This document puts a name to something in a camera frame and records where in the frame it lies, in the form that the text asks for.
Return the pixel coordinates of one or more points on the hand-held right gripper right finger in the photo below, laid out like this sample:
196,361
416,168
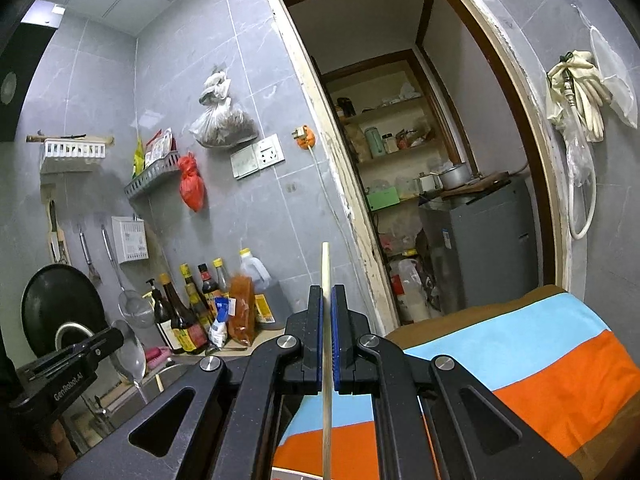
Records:
339,340

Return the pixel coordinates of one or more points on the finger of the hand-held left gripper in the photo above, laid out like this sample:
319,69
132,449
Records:
45,371
100,337

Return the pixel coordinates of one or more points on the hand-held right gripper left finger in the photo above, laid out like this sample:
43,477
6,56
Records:
320,340

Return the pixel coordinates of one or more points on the wooden chopstick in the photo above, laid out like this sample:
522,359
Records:
326,270

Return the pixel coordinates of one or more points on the person's left hand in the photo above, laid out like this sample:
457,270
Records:
55,442

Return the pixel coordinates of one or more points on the chrome faucet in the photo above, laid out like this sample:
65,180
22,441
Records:
65,327

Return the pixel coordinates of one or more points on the metal skimmer ladle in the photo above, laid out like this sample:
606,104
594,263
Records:
135,307

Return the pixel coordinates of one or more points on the pink cloth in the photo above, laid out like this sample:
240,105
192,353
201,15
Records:
157,356

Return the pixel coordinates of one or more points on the black round pan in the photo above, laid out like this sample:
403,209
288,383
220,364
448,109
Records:
55,295

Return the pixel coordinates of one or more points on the dark pump bottle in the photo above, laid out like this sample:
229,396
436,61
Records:
161,315

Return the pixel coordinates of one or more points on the large oil jug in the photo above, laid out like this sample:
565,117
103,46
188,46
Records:
265,305

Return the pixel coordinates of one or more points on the stainless steel sink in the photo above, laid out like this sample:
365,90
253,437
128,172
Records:
170,372

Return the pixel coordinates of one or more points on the metal hanging spatula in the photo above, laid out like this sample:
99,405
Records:
89,260

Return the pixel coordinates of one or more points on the orange seasoning packet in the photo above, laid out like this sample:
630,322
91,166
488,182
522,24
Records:
241,310

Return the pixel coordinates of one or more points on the dark soy sauce bottle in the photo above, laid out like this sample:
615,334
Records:
185,327

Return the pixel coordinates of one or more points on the white plastic jug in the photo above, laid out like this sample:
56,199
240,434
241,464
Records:
412,290

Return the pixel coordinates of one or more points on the blue white packet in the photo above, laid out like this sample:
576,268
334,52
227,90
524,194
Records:
220,322

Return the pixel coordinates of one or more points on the yellow capped sauce bottle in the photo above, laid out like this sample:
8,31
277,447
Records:
192,295

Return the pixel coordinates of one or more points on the hanging knife on wooden board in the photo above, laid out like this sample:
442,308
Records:
56,235

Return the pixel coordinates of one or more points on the clear sauce bottle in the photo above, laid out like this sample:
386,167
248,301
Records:
221,277

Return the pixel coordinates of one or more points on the red capped sauce bottle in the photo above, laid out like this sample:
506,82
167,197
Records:
207,285

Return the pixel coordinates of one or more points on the green box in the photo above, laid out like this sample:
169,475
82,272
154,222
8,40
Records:
382,199

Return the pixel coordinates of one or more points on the grey washing machine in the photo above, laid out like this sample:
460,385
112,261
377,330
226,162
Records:
490,250

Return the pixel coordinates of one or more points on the red plastic bag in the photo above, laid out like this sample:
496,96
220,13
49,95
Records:
191,185

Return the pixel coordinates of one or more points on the small white pot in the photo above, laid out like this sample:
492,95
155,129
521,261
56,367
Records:
428,182

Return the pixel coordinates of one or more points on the yellow green packet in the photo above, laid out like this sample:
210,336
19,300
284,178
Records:
138,157

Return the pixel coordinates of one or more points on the striped blue orange brown blanket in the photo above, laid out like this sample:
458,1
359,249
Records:
525,360

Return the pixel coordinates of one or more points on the wooden pantry shelf unit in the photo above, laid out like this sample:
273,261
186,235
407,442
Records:
395,160

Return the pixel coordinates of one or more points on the red white seasoning packets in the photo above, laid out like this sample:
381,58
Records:
160,147

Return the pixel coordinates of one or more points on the metal cooking pot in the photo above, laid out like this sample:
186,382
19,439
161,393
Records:
452,176

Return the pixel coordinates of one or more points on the green thermos cup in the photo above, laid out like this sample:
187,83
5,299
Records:
373,142

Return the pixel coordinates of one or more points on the small glass jar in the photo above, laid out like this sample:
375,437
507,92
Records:
387,144

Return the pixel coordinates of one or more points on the wooden stick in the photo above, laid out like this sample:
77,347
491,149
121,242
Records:
70,137

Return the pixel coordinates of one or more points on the orange power plug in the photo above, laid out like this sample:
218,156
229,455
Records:
304,137

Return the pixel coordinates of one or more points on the wooden board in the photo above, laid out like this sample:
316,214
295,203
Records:
480,185

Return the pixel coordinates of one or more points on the clear bag of dried goods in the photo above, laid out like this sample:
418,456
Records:
222,127

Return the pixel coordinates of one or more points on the black range hood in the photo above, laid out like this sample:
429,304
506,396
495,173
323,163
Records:
12,85

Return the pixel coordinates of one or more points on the white knotted plastic bag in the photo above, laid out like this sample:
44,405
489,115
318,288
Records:
216,87

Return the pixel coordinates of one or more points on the clear plastic bag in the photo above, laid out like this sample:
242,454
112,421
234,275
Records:
577,155

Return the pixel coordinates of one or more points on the cream rubber gloves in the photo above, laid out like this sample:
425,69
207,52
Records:
590,90

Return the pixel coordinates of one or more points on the white mesh bag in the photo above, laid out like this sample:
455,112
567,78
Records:
617,75

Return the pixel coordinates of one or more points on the white wall box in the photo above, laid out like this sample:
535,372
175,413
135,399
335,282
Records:
130,240

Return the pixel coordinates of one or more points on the worn white door frame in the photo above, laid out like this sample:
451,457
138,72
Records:
345,185

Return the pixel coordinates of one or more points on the grey wall shelf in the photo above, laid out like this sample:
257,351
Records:
150,180

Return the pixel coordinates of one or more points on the white plastic wall basket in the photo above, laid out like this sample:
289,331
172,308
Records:
75,155

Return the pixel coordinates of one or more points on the white wall switch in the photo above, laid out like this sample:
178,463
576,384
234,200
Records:
244,162

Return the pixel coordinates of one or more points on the white wall socket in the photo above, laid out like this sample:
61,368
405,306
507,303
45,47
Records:
270,151

